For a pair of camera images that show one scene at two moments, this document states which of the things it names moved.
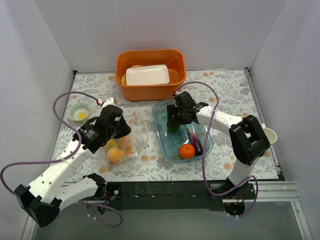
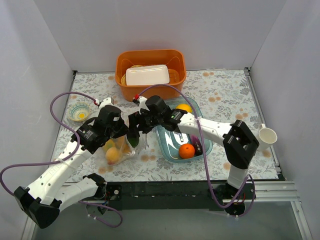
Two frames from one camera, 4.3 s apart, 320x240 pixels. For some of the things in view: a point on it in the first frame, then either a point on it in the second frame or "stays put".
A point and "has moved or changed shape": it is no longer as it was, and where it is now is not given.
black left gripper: [122, 127] stays put
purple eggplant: [196, 142] stays put
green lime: [173, 129] has moved or changed shape
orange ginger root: [124, 143] stays put
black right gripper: [175, 115] to [137, 122]
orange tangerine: [186, 151] stays put
